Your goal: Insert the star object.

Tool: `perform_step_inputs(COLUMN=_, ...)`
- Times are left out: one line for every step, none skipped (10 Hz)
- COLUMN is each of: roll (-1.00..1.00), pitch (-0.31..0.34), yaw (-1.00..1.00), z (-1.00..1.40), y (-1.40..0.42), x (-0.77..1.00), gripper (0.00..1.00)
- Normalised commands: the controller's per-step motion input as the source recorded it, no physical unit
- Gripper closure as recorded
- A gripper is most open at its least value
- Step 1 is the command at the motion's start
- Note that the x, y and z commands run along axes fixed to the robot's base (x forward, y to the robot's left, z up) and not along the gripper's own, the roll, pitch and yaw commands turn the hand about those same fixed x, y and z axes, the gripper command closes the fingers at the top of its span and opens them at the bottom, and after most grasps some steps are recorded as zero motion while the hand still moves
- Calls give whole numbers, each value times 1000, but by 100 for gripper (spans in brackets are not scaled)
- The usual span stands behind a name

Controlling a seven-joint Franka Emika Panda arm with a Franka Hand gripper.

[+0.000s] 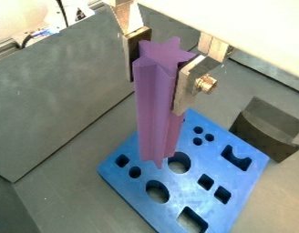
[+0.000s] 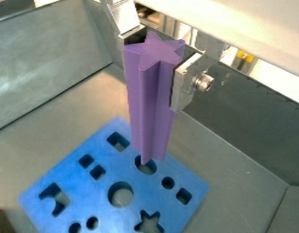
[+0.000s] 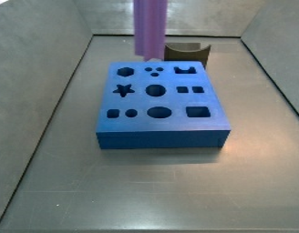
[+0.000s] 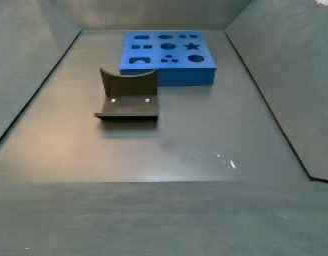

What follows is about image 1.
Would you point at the large grey foam mat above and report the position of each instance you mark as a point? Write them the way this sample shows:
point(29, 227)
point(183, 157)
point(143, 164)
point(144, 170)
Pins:
point(57, 85)

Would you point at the dark grey foam block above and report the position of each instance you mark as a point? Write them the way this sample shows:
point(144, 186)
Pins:
point(267, 128)

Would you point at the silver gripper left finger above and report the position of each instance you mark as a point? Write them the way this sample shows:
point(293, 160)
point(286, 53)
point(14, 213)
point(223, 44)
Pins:
point(133, 30)

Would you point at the purple star-shaped peg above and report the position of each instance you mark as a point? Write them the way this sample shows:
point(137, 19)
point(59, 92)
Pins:
point(155, 74)

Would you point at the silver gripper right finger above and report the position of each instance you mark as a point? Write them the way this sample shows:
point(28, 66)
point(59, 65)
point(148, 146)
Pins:
point(194, 76)

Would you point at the aluminium frame rail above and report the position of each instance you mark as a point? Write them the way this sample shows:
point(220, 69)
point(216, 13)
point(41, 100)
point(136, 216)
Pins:
point(29, 20)

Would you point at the blue shape-sorting board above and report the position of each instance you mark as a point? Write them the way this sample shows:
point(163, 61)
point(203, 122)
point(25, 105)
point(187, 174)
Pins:
point(196, 193)

